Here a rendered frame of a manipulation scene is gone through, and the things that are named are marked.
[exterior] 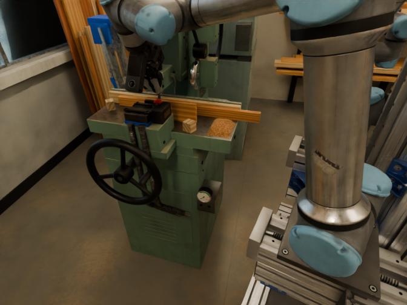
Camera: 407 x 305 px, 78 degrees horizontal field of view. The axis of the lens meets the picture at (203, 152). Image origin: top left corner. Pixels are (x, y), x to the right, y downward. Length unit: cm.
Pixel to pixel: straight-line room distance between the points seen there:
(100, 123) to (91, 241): 94
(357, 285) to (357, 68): 49
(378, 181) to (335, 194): 17
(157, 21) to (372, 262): 73
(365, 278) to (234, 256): 101
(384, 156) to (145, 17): 67
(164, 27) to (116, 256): 139
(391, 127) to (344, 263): 41
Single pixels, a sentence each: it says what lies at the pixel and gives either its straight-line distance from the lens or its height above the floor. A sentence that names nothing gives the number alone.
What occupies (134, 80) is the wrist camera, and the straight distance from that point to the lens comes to 75.
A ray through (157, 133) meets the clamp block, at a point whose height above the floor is 95.
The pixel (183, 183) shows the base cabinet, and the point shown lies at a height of 65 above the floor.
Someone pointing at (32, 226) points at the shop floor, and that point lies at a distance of 211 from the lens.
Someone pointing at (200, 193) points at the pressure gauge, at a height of 67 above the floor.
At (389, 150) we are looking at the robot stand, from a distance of 80.
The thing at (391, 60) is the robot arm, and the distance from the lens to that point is 130.
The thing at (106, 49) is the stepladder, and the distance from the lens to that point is 187.
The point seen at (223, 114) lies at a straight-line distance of 103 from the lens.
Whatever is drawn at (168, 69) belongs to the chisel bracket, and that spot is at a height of 107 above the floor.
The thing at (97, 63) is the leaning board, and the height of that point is 76.
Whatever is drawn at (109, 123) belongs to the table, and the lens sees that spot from 107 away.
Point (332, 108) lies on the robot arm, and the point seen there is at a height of 124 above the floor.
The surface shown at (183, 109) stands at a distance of 99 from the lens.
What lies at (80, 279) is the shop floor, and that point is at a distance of 171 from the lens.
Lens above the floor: 138
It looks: 36 degrees down
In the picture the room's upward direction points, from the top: straight up
